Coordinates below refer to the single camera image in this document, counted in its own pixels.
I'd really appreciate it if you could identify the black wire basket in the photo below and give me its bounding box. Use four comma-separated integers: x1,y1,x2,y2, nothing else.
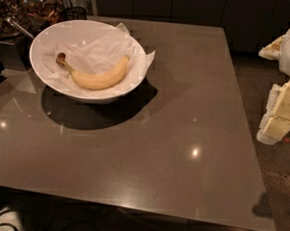
64,7,87,21

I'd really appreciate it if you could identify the white paper liner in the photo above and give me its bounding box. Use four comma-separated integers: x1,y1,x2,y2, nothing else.
38,18,158,96

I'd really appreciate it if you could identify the white bowl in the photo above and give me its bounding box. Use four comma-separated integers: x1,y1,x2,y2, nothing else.
26,17,150,107

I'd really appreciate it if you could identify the metal spoon handle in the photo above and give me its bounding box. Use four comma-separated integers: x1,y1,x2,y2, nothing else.
7,17,35,40

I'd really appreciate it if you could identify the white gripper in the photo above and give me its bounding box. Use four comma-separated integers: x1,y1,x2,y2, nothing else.
257,28,290,145

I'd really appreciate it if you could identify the glass snack container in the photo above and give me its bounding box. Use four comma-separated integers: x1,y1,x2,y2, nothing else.
0,0,64,39

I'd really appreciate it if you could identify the yellow banana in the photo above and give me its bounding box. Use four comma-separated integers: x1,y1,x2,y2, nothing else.
56,52,129,90

